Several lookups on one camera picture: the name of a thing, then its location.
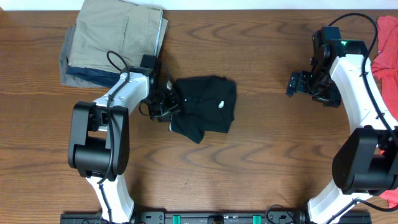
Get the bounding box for black polo shirt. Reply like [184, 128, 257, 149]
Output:
[169, 76, 237, 144]

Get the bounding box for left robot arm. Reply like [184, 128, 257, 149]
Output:
[60, 55, 295, 224]

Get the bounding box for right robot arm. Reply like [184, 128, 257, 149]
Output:
[288, 39, 397, 223]

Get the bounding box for navy folded garment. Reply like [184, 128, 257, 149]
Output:
[67, 66, 120, 88]

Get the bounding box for red shirt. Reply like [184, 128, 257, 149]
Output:
[371, 15, 398, 208]

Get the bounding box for beige folded trousers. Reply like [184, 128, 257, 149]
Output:
[68, 0, 168, 73]

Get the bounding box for grey folded garment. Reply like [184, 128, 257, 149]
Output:
[59, 26, 103, 88]

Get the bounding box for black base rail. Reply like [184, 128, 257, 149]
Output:
[60, 211, 372, 224]

